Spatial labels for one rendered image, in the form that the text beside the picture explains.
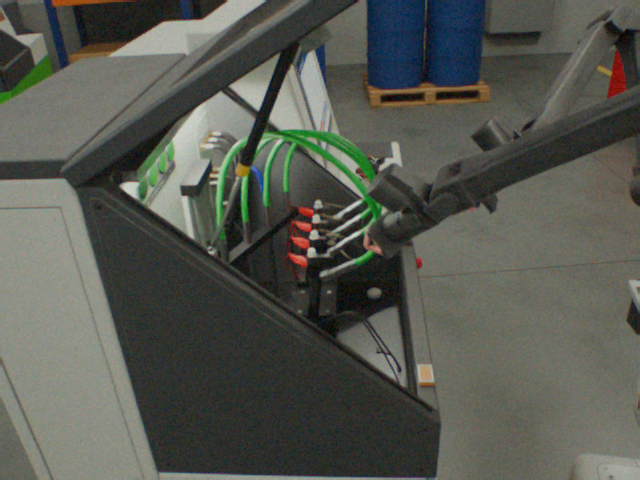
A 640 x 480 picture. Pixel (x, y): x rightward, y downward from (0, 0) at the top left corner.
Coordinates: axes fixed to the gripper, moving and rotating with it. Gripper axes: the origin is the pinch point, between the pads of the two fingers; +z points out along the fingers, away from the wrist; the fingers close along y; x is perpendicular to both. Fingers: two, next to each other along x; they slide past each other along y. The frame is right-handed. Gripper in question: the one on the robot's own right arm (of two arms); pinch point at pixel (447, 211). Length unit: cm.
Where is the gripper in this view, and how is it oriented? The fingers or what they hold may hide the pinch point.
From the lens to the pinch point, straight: 127.5
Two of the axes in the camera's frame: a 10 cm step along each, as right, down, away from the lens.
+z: -6.4, 5.2, 5.7
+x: -3.3, 4.8, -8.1
